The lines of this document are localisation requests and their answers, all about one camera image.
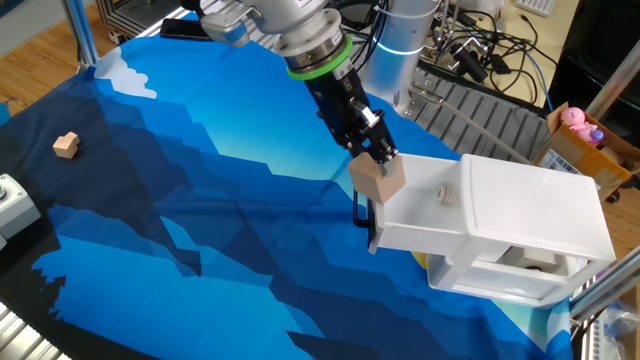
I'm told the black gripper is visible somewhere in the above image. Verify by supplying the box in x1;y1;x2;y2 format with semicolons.
303;64;400;176

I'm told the large wooden cube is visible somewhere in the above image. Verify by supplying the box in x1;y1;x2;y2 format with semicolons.
348;152;406;205

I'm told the white plastic drawer cabinet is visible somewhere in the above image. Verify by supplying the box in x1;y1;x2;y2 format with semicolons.
427;153;617;309

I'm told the white plain drawer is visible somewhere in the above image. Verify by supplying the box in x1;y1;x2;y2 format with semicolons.
427;247;586;307

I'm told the beige boxy object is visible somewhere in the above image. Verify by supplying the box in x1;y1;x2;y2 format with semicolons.
514;248;562;274

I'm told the pink toy figure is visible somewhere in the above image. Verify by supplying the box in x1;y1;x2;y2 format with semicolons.
559;106;599;146

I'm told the open cardboard box with label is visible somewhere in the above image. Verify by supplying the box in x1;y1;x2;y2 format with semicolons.
532;102;640;201

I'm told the white keyboard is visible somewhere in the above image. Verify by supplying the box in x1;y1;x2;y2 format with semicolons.
514;0;557;18

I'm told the black smartphone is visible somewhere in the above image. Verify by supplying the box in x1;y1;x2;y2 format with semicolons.
159;18;211;41

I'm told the blue mountain print cloth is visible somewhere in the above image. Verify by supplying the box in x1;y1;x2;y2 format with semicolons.
0;12;576;360

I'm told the black cabinet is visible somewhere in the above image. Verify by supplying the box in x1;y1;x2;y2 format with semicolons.
549;0;640;136

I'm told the small notched wooden block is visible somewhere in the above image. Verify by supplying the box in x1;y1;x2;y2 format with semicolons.
52;131;81;160

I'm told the clear plastic bag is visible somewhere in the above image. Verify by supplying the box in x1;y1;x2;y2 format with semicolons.
597;299;640;360

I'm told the grey emergency stop box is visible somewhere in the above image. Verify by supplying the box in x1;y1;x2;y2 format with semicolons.
0;173;42;241

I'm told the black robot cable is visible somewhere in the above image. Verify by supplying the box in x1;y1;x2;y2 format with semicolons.
339;0;441;76

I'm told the blue cable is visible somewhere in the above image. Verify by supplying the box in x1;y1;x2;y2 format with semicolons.
524;49;555;114

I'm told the aluminium frame post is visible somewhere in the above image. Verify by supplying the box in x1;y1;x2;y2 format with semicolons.
60;0;100;69
584;37;640;119

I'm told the black striped metal frame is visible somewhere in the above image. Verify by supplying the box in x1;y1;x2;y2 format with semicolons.
97;0;191;41

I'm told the aluminium frame rail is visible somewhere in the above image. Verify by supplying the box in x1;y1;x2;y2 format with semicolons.
568;259;640;321

